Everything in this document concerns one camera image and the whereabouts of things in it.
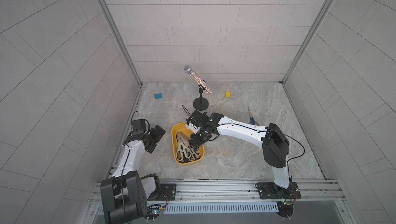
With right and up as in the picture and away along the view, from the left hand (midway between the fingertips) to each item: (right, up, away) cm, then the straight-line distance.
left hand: (163, 132), depth 87 cm
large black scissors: (+14, -12, -8) cm, 20 cm away
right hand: (+18, -4, -7) cm, 20 cm away
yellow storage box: (+12, -1, +3) cm, 12 cm away
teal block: (-10, +21, +22) cm, 31 cm away
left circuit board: (+2, -28, -21) cm, 36 cm away
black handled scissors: (+20, -11, -6) cm, 23 cm away
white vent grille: (+31, -29, -19) cm, 47 cm away
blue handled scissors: (+54, +5, +10) cm, 55 cm away
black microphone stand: (+21, +15, +17) cm, 31 cm away
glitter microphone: (+15, +35, -2) cm, 39 cm away
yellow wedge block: (+40, +22, +22) cm, 51 cm away
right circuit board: (+60, -30, -18) cm, 70 cm away
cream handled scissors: (+12, -8, -6) cm, 16 cm away
